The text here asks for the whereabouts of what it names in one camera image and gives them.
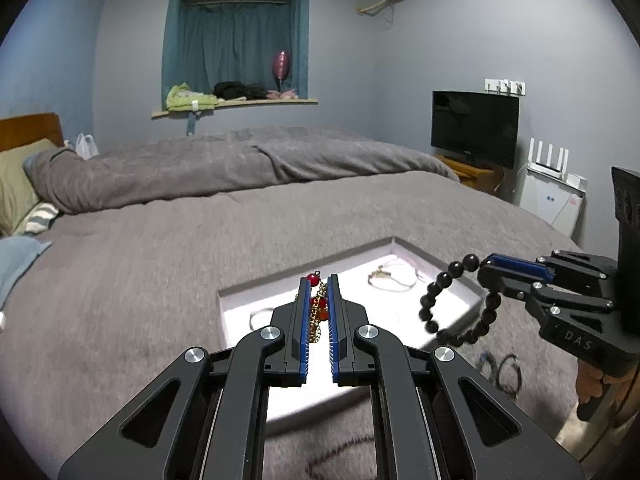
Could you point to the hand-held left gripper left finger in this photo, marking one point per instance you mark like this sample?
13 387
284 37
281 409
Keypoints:
303 325

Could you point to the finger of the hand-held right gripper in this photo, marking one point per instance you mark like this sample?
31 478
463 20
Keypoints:
505 282
520 265

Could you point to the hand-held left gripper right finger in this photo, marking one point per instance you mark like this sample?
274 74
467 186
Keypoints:
334 325

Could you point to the white jewelry tray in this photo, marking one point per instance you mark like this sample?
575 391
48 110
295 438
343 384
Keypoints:
390 305

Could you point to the person's right hand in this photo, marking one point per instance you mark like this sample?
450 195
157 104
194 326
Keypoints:
595 382

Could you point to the silver bangle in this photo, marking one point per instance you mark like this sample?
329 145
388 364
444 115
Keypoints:
257 317

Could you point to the small white box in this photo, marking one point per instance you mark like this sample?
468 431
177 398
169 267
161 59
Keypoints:
576 181

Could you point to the wooden television stand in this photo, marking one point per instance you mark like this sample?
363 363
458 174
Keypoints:
465 172

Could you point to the white router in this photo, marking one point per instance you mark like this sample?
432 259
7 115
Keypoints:
547 157

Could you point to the black television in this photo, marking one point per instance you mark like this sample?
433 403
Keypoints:
474 127

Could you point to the grey duvet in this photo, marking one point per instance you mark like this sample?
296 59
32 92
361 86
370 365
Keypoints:
200 165

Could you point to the wooden window sill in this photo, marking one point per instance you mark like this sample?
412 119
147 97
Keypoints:
240 106

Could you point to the pink plush item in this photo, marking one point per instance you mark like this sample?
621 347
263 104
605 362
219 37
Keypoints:
282 93

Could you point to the black clothes pile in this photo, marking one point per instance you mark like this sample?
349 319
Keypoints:
240 90

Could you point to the green cloth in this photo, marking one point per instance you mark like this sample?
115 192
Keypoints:
187 97

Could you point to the pink foil balloon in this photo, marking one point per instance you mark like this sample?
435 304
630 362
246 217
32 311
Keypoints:
281 64

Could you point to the white plastic bag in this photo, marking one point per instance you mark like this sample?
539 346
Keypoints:
86 146

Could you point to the teal curtain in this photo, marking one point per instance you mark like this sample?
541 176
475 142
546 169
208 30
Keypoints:
235 50

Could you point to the striped pillow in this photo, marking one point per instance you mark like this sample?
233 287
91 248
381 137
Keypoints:
37 219

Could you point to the light blue cloth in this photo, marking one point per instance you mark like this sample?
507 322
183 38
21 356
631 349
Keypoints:
15 265

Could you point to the olive green pillow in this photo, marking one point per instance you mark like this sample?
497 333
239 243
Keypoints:
15 185

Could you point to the wooden headboard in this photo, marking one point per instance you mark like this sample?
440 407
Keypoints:
30 130

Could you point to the white wall sockets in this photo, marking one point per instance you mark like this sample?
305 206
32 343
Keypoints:
505 86

